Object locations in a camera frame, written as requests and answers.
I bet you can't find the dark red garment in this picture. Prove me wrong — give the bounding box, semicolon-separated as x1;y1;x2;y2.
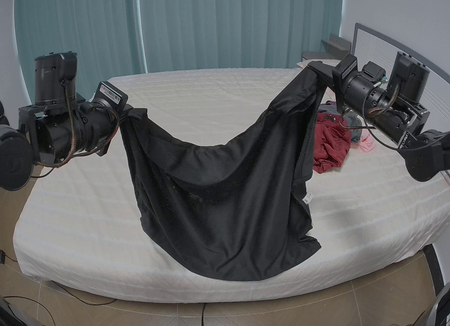
312;112;352;175

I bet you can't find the grey bedside table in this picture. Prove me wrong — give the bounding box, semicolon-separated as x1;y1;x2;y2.
302;34;352;61

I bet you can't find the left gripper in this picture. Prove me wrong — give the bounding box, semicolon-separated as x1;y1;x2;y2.
44;81;129;161

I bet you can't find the grey garment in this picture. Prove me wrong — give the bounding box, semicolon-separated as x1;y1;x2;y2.
318;101;363;142

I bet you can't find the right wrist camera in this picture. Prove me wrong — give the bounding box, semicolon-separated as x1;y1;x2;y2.
362;61;386;84

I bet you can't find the cream pillow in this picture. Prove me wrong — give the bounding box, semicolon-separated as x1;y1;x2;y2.
295;59;338;72

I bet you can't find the black T-shirt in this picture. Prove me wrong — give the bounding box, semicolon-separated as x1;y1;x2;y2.
120;66;322;281

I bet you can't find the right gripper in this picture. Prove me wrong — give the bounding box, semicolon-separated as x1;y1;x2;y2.
307;54;410;142

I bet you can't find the pink garment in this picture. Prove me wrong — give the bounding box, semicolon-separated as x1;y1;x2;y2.
353;133;376;153

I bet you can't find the bed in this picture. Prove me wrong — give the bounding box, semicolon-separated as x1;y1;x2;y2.
12;22;450;302

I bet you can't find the blue-green curtain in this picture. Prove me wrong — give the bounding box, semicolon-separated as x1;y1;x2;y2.
14;0;146;90
139;0;343;72

